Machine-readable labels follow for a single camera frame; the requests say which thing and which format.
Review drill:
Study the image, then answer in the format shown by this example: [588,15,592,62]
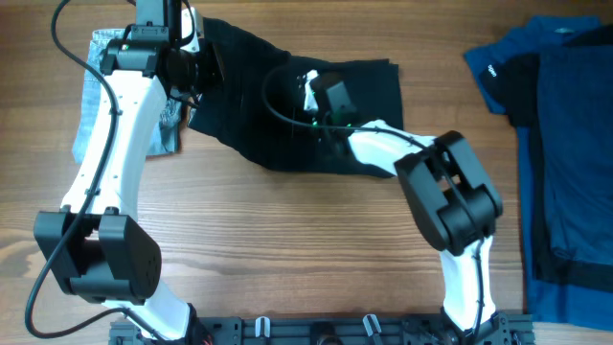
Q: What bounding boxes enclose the black t-shirt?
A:
[465,24,612,127]

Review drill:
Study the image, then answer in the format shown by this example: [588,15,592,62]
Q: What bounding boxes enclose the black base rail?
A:
[108,311,535,345]

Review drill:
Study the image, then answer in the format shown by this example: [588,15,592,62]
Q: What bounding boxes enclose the folded light blue jeans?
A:
[72,29,182,164]

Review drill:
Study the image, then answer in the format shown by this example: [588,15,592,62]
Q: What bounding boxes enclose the dark navy shirt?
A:
[537,45,612,265]

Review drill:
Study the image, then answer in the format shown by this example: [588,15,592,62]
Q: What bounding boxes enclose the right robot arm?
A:
[304,72,503,344]

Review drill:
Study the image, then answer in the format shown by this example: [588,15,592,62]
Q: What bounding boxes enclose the black shorts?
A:
[188,18,403,178]

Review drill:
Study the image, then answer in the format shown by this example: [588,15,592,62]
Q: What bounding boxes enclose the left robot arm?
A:
[34,1,217,344]

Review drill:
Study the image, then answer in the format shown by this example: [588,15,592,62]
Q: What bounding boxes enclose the blue polo shirt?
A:
[465,16,612,330]

